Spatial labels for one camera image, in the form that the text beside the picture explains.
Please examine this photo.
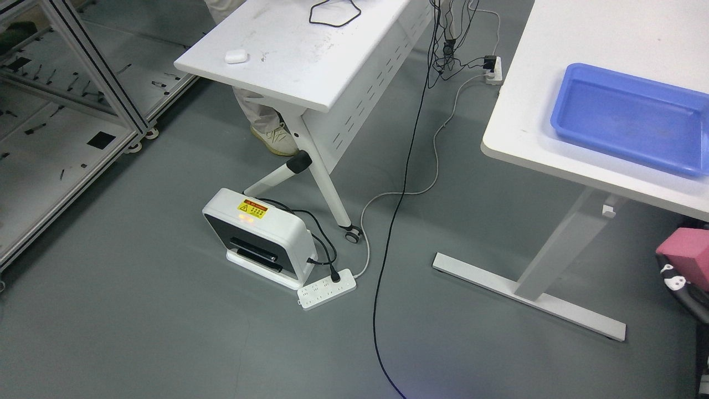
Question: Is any white folding table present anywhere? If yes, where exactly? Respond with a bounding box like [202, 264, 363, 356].
[174, 1, 433, 243]

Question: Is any black cable on table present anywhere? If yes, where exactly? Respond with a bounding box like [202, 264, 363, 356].
[309, 0, 362, 28]

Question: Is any aluminium frame rack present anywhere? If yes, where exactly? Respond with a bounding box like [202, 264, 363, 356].
[1, 1, 214, 270]

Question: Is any pink foam block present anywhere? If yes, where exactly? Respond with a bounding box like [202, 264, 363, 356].
[656, 228, 708, 292]

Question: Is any white floor cable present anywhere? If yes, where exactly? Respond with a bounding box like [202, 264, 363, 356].
[352, 72, 491, 279]

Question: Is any blue plastic tray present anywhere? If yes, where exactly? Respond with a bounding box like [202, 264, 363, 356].
[550, 63, 708, 177]

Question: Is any white earbuds case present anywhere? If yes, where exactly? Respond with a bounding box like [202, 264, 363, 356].
[224, 49, 250, 65]

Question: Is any white standing desk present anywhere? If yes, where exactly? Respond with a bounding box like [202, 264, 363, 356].
[433, 1, 707, 341]

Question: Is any person's beige shoe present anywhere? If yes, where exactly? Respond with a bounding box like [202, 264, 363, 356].
[250, 123, 299, 156]

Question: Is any white charging station device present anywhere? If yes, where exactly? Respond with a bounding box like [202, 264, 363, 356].
[202, 188, 317, 290]

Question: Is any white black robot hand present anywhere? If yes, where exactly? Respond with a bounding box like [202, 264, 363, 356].
[660, 261, 708, 324]

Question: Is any white power strip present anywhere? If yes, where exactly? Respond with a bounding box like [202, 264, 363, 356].
[297, 269, 357, 310]
[482, 55, 504, 85]

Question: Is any long black floor cable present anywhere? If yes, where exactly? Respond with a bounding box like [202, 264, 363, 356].
[372, 0, 444, 399]

